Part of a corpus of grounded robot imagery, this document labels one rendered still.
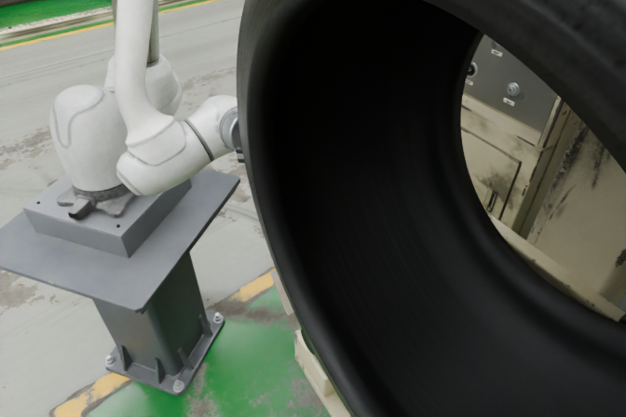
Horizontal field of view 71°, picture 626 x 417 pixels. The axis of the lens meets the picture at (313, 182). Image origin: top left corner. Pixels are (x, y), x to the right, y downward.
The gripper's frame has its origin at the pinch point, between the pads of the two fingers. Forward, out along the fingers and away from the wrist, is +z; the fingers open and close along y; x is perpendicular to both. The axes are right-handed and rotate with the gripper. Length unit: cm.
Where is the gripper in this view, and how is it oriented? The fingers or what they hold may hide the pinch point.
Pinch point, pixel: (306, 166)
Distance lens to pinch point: 66.2
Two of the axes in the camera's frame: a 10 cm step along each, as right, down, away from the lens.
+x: 1.2, 8.9, 4.4
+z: 5.2, 3.2, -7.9
